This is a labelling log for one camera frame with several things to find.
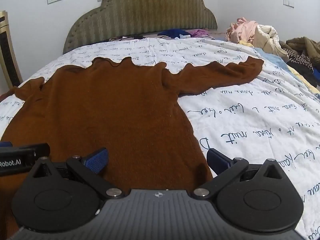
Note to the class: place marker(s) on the brown knit sweater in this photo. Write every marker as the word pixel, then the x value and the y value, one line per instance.
pixel 112 110

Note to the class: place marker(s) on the yellow cloth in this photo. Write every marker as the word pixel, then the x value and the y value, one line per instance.
pixel 303 78

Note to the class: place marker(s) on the white script-printed quilt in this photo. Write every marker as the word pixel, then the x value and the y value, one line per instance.
pixel 250 120

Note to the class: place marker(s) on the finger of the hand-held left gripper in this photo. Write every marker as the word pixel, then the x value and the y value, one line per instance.
pixel 5 144

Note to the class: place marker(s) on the dark blue cloth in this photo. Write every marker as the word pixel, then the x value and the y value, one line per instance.
pixel 175 32

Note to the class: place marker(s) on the pink cloth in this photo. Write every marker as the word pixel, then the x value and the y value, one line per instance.
pixel 243 28

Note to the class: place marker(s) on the olive padded headboard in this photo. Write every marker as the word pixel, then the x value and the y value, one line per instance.
pixel 142 12

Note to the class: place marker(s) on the cream quilted jacket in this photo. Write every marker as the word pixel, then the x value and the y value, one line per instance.
pixel 268 40

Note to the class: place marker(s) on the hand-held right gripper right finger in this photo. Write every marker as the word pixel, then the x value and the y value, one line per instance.
pixel 217 160

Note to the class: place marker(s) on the light blue cloth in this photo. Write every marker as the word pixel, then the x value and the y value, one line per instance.
pixel 271 57

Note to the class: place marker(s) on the purple cloth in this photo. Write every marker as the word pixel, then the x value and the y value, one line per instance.
pixel 200 33

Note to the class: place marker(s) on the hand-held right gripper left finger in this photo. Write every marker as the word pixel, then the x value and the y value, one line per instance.
pixel 98 160

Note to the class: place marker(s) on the olive cloth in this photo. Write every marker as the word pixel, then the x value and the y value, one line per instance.
pixel 303 46

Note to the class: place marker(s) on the white wall switch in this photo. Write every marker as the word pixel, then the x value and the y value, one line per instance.
pixel 288 3

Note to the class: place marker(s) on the black white zigzag cloth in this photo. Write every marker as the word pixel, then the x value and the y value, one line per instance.
pixel 298 60

